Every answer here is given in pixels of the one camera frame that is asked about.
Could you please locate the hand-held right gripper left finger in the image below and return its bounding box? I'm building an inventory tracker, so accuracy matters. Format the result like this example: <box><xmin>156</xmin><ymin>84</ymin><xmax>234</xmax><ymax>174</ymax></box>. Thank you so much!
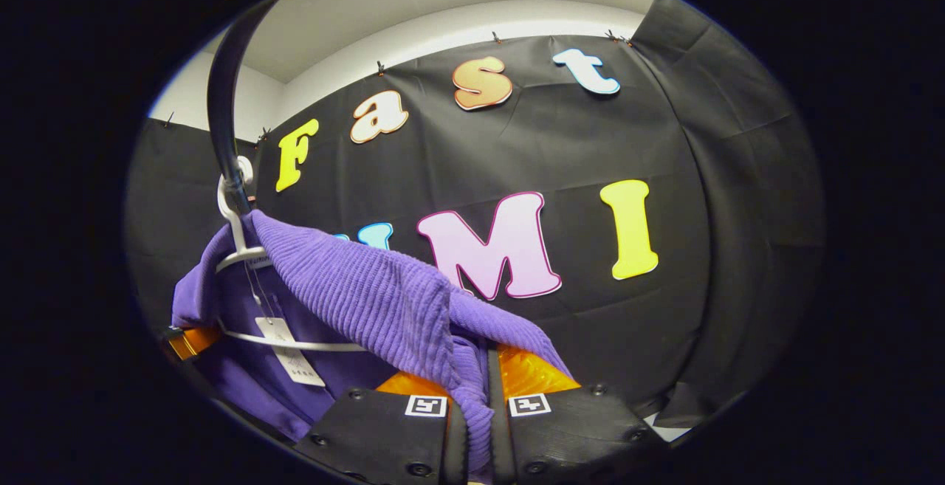
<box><xmin>294</xmin><ymin>371</ymin><xmax>470</xmax><ymax>485</ymax></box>

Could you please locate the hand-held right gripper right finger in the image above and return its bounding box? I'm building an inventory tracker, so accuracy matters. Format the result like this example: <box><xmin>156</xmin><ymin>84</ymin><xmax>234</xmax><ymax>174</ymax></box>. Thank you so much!
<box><xmin>486</xmin><ymin>343</ymin><xmax>655</xmax><ymax>485</ymax></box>

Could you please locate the white plastic hanger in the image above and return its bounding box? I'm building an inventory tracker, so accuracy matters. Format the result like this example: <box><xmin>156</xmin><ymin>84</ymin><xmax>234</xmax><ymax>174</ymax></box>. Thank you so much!
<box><xmin>214</xmin><ymin>154</ymin><xmax>368</xmax><ymax>354</ymax></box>

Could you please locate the purple corduroy jacket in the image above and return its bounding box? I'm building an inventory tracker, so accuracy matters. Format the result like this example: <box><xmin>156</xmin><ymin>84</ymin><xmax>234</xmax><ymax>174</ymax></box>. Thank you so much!
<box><xmin>171</xmin><ymin>210</ymin><xmax>574</xmax><ymax>483</ymax></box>

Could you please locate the black clothes rack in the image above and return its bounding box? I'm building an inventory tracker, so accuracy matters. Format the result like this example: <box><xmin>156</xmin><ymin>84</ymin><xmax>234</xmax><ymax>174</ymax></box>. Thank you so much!
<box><xmin>206</xmin><ymin>0</ymin><xmax>292</xmax><ymax>217</ymax></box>

